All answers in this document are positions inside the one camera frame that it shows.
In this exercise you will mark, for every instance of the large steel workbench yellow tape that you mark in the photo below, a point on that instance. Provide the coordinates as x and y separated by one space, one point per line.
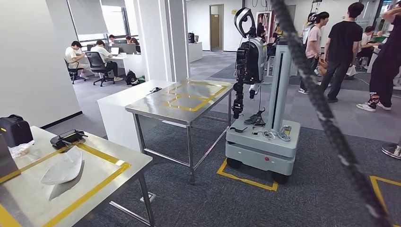
103 150

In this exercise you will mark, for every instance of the white plastic panel part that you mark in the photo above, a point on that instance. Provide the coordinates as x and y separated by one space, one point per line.
62 167

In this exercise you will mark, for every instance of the black curved tool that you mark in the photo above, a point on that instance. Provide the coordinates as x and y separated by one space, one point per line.
238 129

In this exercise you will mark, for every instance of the small steel table yellow tape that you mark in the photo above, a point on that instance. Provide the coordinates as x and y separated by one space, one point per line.
150 106

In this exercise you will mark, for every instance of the black detached robot hand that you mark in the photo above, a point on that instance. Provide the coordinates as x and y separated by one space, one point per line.
255 119

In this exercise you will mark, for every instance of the black caster wheel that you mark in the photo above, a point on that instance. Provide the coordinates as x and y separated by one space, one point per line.
280 178
234 163

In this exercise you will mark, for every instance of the white counter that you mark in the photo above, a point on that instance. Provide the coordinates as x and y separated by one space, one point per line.
195 51

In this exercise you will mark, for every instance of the green box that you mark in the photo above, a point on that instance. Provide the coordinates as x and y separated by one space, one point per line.
141 79

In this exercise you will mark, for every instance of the grey metal cabinet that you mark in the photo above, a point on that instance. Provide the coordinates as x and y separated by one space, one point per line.
260 147

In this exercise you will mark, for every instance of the black backpack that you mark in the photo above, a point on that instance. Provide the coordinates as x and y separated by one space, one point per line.
131 78

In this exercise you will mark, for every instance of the grey lift column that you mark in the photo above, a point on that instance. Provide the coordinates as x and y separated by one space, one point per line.
279 87

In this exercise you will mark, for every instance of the brown door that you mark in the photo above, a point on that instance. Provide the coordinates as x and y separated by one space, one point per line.
216 29

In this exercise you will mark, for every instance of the white office desk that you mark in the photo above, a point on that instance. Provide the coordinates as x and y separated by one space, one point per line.
128 62

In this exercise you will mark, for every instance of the floor outlet plate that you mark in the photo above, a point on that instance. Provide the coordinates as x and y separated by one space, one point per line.
148 197

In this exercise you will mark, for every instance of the person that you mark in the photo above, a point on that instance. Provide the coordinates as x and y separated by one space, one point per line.
111 38
133 40
72 58
101 55
365 44
313 40
385 62
277 33
341 53

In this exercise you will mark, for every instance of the open white laptop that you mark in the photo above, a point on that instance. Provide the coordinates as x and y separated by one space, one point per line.
114 51

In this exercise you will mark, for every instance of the black office chair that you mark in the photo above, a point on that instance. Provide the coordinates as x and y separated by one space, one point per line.
72 70
97 65

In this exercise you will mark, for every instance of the black device with antennas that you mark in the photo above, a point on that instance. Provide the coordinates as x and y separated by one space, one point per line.
67 139

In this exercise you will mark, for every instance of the black and white humanoid robot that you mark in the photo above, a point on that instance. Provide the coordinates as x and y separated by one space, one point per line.
310 18

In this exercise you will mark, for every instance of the grey roller blind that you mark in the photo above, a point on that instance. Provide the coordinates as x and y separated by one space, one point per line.
87 15

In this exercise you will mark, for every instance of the crumpled clear plastic wrap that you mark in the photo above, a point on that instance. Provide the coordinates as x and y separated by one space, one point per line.
22 149

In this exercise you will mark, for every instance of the black upright bag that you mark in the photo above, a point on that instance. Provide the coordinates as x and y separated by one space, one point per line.
15 130

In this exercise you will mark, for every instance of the chrome stanchion post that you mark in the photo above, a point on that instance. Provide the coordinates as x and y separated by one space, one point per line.
391 152

